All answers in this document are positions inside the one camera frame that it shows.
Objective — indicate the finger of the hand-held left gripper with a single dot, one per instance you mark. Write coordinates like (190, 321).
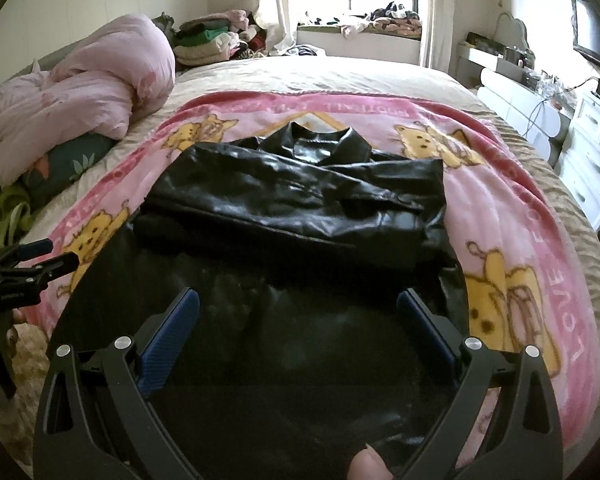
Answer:
(30, 250)
(45, 270)

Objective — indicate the white dresser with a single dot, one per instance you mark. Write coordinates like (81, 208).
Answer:
(592, 150)

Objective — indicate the black leather jacket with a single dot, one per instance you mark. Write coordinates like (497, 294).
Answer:
(290, 200)

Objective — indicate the bed with beige bedspread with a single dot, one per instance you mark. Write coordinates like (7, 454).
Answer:
(330, 75)

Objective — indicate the person's right hand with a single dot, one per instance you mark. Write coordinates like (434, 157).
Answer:
(371, 465)

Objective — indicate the clothes on window sill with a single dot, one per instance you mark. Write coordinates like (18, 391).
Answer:
(385, 22)

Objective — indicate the green floral pillow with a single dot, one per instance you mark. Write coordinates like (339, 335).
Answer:
(75, 160)

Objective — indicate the beige shaggy rug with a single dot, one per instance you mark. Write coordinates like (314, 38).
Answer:
(27, 355)

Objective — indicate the pink printed blanket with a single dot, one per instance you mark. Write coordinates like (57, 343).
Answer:
(480, 200)

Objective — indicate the cloud-shaped vanity mirror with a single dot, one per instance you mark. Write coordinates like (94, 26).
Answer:
(512, 32)

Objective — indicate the pile of folded clothes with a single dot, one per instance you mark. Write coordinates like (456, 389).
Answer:
(205, 40)

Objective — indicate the white curtain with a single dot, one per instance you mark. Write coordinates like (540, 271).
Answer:
(275, 5)
(435, 10)

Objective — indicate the black flat television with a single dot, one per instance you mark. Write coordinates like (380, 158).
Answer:
(597, 30)

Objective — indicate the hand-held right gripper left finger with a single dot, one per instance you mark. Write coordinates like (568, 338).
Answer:
(165, 332)

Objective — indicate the white vanity desk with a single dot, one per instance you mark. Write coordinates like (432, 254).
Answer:
(510, 95)

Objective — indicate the pink duvet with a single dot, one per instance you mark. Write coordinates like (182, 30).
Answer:
(90, 90)

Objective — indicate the light green cloth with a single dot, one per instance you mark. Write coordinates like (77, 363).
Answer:
(10, 215)

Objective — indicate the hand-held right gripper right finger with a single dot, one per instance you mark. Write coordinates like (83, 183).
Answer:
(426, 332)

